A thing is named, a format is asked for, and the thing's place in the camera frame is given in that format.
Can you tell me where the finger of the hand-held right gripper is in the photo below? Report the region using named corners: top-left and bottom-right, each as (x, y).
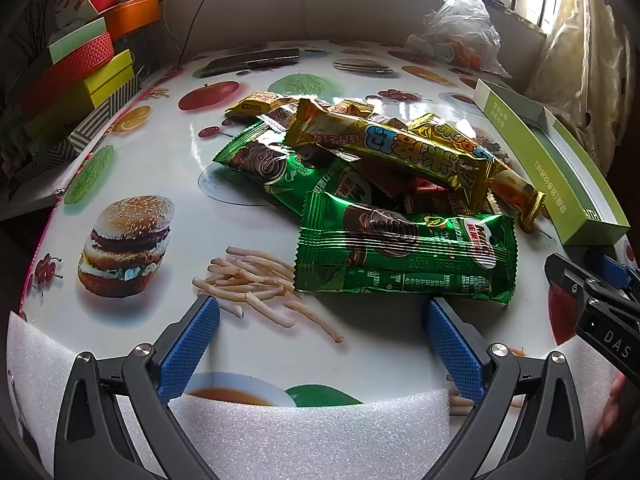
top-left (584, 248), bottom-right (640, 307)
top-left (545, 252), bottom-right (609, 312)

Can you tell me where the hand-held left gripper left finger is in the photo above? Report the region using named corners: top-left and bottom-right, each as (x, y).
top-left (54, 294), bottom-right (221, 480)

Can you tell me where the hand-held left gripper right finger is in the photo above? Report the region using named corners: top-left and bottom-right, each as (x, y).
top-left (421, 296), bottom-right (601, 480)

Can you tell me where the green cardboard box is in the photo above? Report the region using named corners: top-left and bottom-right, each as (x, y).
top-left (472, 78), bottom-right (631, 247)

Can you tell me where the long yellow snack bar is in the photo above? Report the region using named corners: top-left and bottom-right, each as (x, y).
top-left (286, 97), bottom-right (501, 206)
top-left (407, 112), bottom-right (546, 233)

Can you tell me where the green cookie packet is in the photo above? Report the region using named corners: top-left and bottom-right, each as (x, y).
top-left (212, 121), bottom-right (401, 216)
top-left (294, 191), bottom-right (518, 306)

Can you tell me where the red black snack packet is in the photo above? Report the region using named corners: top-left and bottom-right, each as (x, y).
top-left (400, 182), bottom-right (483, 216)
top-left (350, 157), bottom-right (418, 198)

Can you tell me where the person's right hand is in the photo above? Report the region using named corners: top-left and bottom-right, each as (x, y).
top-left (596, 373), bottom-right (627, 437)

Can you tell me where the white foam sheet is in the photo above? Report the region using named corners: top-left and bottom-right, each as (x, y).
top-left (6, 310), bottom-right (621, 480)

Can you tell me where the beige patterned curtain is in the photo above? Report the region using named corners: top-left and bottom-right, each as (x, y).
top-left (522, 0), bottom-right (640, 181)

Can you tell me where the black white striped box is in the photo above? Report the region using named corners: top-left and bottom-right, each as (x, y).
top-left (10, 77), bottom-right (143, 186)

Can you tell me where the orange fruit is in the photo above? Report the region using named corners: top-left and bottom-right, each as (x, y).
top-left (450, 37), bottom-right (483, 68)

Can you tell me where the clear plastic bag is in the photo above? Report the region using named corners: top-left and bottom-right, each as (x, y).
top-left (404, 0), bottom-right (513, 78)

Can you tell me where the yellow box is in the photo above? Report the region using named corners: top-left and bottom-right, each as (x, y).
top-left (82, 49), bottom-right (136, 111)

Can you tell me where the black smartphone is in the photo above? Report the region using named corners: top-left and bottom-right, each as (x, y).
top-left (200, 48), bottom-right (301, 78)

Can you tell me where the red textured box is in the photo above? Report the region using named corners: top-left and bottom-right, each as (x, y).
top-left (20, 31), bottom-right (116, 116)

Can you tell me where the light green box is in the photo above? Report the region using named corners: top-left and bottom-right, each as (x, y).
top-left (48, 16), bottom-right (108, 63)

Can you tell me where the orange box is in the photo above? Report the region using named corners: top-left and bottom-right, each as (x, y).
top-left (106, 0), bottom-right (161, 41)

